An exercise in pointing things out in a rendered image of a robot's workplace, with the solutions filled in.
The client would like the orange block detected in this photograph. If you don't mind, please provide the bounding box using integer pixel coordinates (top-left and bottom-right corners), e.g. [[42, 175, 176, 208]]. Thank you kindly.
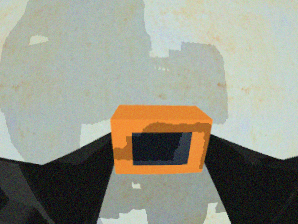
[[110, 105, 213, 175]]

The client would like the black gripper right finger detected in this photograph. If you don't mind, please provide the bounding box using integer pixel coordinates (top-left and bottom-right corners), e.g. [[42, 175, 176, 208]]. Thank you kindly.
[[204, 135, 298, 224]]

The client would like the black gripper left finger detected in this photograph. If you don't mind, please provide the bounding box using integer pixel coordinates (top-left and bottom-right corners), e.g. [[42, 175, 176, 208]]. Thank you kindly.
[[0, 132, 114, 224]]

